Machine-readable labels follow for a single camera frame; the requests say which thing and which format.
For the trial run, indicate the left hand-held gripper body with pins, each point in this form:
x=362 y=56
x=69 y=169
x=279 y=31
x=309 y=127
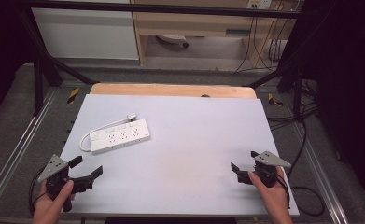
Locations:
x=56 y=174

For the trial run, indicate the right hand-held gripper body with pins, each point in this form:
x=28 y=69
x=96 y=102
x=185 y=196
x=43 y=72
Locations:
x=265 y=169

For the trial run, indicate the person's right hand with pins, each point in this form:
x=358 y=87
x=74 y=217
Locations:
x=272 y=196

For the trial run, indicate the person's left hand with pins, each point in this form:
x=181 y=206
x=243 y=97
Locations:
x=50 y=203

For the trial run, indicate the white power strip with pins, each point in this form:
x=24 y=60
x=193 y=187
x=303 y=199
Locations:
x=119 y=136

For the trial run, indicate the yellow black tape strip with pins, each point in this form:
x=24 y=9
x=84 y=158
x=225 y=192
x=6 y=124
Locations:
x=274 y=100
x=73 y=95

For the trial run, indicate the white power plug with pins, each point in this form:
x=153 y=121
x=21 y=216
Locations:
x=131 y=117

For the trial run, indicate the wooden board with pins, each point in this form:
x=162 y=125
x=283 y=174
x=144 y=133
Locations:
x=158 y=90

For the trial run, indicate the white cabinet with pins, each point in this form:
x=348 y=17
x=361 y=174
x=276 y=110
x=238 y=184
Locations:
x=87 y=34

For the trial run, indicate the white chair base with caster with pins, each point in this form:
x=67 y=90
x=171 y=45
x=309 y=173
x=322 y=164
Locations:
x=172 y=39

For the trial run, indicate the wooden desk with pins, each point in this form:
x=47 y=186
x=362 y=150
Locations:
x=186 y=23

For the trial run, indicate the aluminium rail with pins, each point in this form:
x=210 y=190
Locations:
x=323 y=183
x=18 y=146

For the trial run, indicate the white wall socket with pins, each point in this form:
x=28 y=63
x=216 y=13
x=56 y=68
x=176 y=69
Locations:
x=259 y=3

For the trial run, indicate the black metal frame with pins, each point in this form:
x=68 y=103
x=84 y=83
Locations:
x=158 y=8

